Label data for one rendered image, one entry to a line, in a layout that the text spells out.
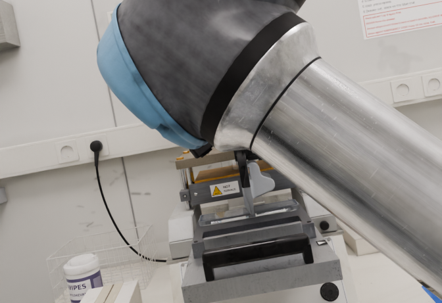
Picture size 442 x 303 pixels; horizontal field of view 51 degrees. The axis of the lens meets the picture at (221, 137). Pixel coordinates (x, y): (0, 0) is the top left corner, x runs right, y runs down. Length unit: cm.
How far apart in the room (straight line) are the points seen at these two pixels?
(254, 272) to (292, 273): 5
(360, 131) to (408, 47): 137
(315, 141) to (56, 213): 143
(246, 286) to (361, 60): 109
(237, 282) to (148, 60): 41
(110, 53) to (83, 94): 127
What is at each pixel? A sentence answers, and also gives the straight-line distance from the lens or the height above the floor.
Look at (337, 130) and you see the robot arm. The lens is 30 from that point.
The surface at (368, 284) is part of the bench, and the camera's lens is 115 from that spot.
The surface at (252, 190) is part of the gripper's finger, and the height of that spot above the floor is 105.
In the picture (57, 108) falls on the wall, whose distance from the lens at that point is 164.
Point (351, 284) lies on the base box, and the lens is 92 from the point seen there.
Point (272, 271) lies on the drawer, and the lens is 66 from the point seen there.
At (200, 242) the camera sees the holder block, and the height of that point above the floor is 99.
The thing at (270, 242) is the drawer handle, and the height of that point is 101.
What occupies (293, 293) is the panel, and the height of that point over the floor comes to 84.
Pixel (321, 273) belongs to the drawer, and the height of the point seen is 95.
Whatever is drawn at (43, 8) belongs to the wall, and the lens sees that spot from 169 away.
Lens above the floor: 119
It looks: 3 degrees down
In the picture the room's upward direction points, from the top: 10 degrees counter-clockwise
